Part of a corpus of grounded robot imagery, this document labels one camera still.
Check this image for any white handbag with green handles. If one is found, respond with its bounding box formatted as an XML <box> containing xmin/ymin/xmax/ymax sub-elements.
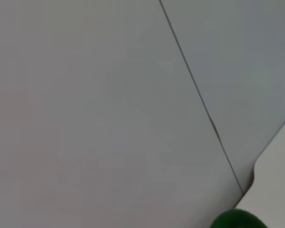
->
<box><xmin>211</xmin><ymin>209</ymin><xmax>268</xmax><ymax>228</ymax></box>

